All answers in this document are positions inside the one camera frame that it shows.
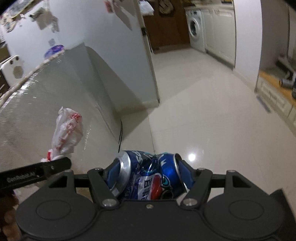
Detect crushed blue Pepsi can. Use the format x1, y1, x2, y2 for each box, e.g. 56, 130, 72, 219
111, 151, 188, 200

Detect white plastic bag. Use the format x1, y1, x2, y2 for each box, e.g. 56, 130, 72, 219
41, 107, 83, 163

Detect person's left hand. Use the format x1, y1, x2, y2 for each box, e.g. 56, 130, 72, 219
1, 191, 21, 240

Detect white low cabinet wood top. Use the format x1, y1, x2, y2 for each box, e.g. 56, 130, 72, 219
254, 69, 296, 135

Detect white washing machine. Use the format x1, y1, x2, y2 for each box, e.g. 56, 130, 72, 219
185, 9, 206, 53

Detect white kitchen cabinets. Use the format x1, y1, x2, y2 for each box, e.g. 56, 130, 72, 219
202, 9, 236, 66

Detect white refrigerator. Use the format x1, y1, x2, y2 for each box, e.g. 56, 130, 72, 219
3, 1, 159, 113

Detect black floor cable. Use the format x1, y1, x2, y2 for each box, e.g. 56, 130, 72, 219
117, 118, 124, 153

